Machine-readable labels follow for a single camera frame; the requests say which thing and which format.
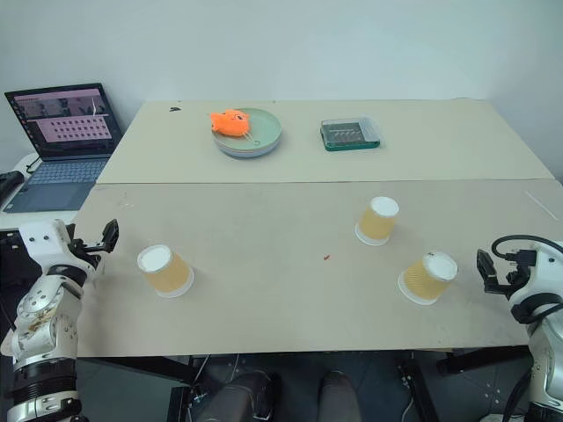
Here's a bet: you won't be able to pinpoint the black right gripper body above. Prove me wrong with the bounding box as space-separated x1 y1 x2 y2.
483 258 536 301

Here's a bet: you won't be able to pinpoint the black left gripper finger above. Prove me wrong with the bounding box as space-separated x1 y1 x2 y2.
99 218 121 254

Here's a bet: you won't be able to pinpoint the yellow ribbed paper cup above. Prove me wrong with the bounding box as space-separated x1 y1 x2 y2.
397 251 459 306
136 244 195 300
355 196 400 246

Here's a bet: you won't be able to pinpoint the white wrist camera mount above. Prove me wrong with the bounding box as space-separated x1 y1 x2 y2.
18 218 72 267
508 240 563 305

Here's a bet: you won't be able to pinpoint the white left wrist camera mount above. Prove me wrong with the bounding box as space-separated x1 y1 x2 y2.
18 218 72 267

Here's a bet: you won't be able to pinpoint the orange plush fish toy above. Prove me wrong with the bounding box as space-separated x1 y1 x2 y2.
208 108 251 137

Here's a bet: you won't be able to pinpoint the dark rounded shape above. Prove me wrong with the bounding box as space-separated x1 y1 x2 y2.
317 370 362 422
206 370 282 422

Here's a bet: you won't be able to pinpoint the green box with clear lid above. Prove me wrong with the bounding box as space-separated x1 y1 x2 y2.
319 117 383 153

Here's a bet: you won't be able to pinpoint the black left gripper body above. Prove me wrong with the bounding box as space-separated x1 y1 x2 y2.
66 236 106 276

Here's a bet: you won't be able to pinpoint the dark blue open laptop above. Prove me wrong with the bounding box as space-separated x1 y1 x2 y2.
3 83 124 215

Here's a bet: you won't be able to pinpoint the green plates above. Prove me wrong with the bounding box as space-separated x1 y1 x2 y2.
212 107 283 158

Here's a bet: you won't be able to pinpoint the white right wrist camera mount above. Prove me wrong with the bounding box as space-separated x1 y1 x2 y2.
508 240 563 305

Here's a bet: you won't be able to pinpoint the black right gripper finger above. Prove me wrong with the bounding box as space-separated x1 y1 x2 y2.
476 248 497 280

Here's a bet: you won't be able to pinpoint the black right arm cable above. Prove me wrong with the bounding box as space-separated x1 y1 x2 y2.
491 234 556 265

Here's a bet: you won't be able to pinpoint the black object beside laptop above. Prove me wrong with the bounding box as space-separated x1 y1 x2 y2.
0 171 26 194

